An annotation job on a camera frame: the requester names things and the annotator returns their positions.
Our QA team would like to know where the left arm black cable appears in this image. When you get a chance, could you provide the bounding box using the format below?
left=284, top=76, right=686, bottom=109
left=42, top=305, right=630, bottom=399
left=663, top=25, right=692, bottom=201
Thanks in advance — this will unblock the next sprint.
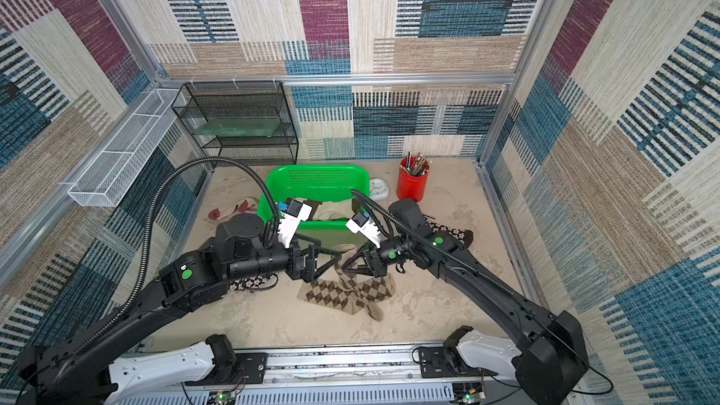
left=72, top=156, right=282, bottom=356

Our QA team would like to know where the green plastic basket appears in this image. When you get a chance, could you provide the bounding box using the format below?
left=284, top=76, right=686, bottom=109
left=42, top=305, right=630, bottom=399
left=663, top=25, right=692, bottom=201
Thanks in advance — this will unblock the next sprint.
left=265, top=164, right=369, bottom=249

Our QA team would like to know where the white wire wall basket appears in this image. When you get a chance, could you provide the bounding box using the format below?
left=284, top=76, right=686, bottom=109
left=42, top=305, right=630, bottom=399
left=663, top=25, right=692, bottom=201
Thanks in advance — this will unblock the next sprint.
left=67, top=88, right=177, bottom=207

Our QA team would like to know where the cream brown striped sock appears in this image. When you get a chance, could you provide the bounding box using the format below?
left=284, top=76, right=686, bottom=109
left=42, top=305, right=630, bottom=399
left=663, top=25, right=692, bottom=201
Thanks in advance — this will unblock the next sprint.
left=303, top=199, right=361, bottom=221

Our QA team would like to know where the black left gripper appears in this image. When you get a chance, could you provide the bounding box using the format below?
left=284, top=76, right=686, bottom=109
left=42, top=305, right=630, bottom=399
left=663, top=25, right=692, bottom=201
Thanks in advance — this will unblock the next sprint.
left=225, top=232, right=342, bottom=286

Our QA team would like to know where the pink purple striped sock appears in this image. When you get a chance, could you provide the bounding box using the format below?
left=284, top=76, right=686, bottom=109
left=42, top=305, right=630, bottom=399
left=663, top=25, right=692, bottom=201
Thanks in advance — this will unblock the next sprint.
left=207, top=198, right=258, bottom=222

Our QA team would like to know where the brown argyle sock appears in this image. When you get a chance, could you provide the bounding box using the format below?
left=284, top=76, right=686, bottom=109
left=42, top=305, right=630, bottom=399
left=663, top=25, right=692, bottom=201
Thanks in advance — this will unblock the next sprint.
left=297, top=266, right=366, bottom=315
left=336, top=266, right=396, bottom=322

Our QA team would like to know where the red pencil cup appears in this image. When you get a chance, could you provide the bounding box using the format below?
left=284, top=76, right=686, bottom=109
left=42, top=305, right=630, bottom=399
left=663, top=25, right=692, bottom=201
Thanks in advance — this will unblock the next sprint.
left=397, top=152, right=431, bottom=203

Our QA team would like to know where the dark floral pattern sock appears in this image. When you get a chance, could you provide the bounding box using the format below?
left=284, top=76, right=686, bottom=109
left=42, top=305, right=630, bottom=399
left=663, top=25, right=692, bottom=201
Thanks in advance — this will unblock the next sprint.
left=429, top=220, right=474, bottom=248

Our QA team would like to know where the green glass plate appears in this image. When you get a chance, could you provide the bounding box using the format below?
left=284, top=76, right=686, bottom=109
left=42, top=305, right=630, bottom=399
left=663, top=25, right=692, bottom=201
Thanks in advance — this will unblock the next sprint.
left=194, top=118, right=281, bottom=137

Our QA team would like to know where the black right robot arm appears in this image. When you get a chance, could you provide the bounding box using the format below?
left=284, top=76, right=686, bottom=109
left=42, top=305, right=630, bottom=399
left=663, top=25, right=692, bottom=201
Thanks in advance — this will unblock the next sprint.
left=356, top=193, right=590, bottom=404

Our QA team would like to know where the black wire mesh shelf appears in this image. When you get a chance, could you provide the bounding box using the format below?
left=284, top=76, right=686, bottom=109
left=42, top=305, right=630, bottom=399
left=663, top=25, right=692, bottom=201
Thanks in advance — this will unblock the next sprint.
left=172, top=81, right=299, bottom=165

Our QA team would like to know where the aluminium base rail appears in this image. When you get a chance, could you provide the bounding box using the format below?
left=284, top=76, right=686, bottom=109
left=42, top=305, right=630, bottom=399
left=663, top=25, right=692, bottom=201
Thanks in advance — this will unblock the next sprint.
left=128, top=343, right=532, bottom=404

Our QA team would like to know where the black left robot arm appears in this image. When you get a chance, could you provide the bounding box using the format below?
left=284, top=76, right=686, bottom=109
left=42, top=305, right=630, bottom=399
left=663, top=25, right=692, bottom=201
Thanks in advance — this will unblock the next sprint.
left=15, top=214, right=341, bottom=404

